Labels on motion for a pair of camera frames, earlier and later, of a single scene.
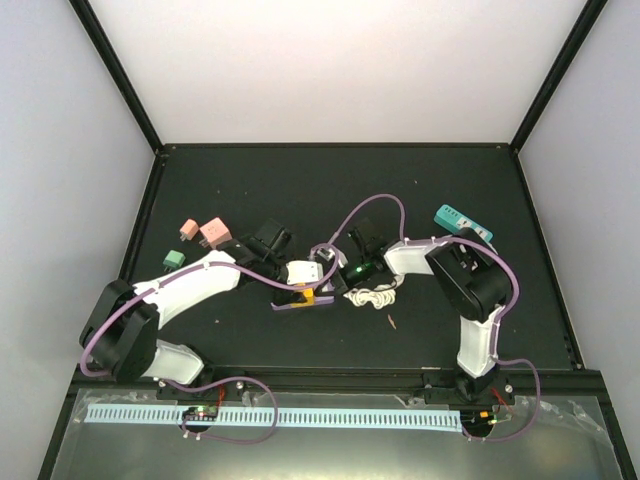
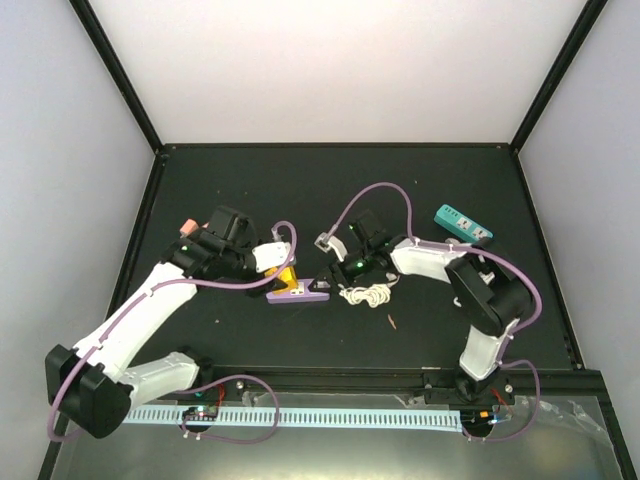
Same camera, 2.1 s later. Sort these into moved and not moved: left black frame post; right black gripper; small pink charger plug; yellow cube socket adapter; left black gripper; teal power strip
Moved: yellow cube socket adapter; left black gripper
Not moved: small pink charger plug; right black gripper; left black frame post; teal power strip
